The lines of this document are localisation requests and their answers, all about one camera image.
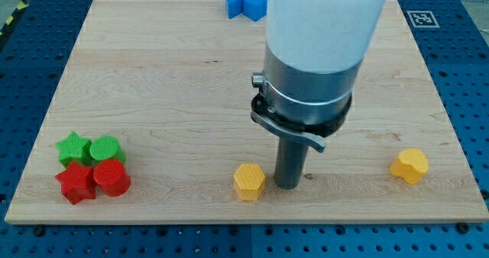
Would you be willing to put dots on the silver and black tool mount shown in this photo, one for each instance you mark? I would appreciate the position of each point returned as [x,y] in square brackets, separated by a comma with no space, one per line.
[300,106]

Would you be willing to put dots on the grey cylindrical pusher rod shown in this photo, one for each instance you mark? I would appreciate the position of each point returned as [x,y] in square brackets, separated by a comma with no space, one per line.
[291,156]

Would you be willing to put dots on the yellow hexagon block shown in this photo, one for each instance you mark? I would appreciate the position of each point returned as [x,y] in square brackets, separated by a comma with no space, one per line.
[249,181]

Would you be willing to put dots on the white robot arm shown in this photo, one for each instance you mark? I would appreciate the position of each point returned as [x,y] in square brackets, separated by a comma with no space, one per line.
[313,52]

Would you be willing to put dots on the blue cube block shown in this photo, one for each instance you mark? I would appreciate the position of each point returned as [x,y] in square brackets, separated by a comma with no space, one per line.
[255,9]

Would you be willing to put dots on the yellow heart block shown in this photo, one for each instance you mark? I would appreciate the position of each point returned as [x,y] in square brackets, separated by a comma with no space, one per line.
[411,165]

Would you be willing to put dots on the blue block left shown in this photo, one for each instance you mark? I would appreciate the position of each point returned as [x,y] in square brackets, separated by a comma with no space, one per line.
[234,8]

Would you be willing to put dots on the wooden board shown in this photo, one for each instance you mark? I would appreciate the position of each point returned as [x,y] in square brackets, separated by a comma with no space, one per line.
[171,80]

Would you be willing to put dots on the fiducial marker tag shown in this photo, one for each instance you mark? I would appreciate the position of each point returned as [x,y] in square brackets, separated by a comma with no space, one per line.
[422,19]

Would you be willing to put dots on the red cylinder block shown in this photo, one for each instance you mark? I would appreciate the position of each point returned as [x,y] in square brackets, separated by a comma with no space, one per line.
[111,176]

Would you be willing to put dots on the green cylinder block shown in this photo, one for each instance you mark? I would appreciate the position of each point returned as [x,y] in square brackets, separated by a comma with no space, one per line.
[105,148]

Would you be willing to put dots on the red star block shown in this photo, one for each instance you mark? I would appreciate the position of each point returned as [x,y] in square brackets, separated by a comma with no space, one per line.
[77,183]

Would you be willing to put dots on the green star block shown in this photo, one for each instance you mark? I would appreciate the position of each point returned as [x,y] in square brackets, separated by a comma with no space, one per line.
[74,148]

